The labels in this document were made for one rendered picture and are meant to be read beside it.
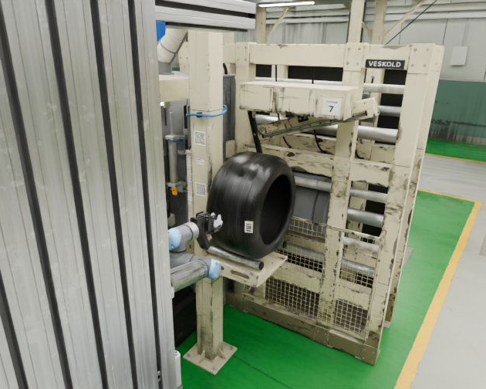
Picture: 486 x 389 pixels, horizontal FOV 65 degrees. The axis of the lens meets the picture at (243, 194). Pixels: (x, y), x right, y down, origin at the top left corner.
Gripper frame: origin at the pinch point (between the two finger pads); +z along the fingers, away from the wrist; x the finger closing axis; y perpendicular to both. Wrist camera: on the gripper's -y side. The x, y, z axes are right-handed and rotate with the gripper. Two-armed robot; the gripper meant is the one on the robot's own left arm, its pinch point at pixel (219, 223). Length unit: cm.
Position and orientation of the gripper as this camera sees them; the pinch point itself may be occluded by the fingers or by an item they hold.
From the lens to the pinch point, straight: 175.1
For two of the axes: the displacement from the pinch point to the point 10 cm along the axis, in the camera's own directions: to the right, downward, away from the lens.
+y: 0.8, -9.6, -2.6
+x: -8.5, -2.0, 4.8
